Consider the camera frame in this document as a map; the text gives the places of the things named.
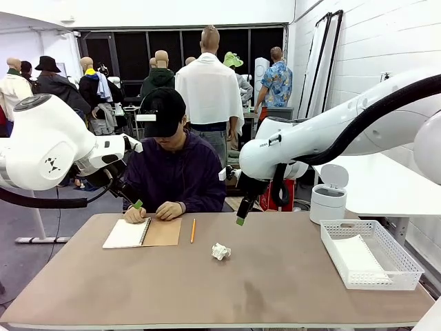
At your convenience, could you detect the white plastic mesh basket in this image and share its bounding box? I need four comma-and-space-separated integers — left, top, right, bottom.
320, 219, 425, 291

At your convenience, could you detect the grey box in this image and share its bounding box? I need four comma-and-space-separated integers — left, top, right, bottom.
271, 106, 294, 120

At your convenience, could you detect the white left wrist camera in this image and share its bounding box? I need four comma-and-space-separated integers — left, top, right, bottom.
122, 134, 143, 153

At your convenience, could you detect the white stand foot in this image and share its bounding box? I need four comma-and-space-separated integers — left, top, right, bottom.
15, 191, 72, 244

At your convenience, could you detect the mannequin with black hat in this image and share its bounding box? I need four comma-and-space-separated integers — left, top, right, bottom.
31, 56, 92, 114

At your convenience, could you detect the white background desk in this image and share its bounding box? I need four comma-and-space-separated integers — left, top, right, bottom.
116, 102, 145, 141

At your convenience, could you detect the person's left hand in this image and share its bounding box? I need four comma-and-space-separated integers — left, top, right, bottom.
154, 201, 184, 222

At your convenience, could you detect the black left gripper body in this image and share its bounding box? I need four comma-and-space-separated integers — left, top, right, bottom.
85, 160, 136, 204

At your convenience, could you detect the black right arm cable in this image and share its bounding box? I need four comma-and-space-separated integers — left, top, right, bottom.
270, 74, 441, 207

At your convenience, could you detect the black framed white panel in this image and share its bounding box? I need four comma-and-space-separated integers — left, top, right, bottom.
296, 12, 334, 120
318, 10, 345, 112

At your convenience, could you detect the mannequin in floral blue shirt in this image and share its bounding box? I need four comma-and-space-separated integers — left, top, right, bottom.
254, 46, 294, 120

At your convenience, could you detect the red bag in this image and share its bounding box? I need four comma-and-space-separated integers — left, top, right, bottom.
260, 179, 297, 212

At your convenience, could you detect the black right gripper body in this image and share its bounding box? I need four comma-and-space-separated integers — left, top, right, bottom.
237, 172, 270, 205

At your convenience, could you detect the white tower appliance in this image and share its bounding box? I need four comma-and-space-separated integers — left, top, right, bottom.
254, 57, 270, 101

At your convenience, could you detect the black cap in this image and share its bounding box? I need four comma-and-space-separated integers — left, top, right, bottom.
139, 87, 187, 138

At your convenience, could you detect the mannequin in dark green hoodie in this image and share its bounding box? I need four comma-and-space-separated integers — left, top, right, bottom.
140, 50, 176, 101

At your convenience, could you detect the mannequin in cream jacket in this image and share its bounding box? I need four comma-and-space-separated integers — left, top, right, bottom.
0, 57, 34, 121

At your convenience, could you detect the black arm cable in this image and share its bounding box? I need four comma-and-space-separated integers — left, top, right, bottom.
0, 167, 114, 209
270, 74, 441, 207

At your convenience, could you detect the person's right forearm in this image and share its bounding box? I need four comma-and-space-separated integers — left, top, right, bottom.
123, 191, 143, 213

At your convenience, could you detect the brown spiral notebook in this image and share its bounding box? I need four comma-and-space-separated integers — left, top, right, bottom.
102, 217, 183, 250

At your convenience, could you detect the white lidded trash bin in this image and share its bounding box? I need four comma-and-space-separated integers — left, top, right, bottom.
309, 163, 349, 225

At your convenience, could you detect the mannequin with yellow scarf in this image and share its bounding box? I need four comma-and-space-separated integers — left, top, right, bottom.
79, 57, 120, 136

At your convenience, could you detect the mannequin with green hat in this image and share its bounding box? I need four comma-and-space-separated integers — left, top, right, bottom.
223, 51, 254, 104

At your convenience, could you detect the dark glass window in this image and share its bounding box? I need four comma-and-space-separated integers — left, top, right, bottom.
78, 23, 289, 104

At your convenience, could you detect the mannequin with white cloth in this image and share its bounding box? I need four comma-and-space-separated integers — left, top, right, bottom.
174, 26, 245, 180

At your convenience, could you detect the person's left forearm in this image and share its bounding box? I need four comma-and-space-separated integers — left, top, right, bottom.
178, 192, 227, 213

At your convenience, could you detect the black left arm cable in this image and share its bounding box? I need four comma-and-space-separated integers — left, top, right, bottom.
0, 167, 114, 209

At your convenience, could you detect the person in purple jacket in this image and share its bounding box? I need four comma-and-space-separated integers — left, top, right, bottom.
122, 87, 227, 214

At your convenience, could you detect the person's right hand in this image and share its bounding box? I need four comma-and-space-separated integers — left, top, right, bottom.
123, 205, 147, 225

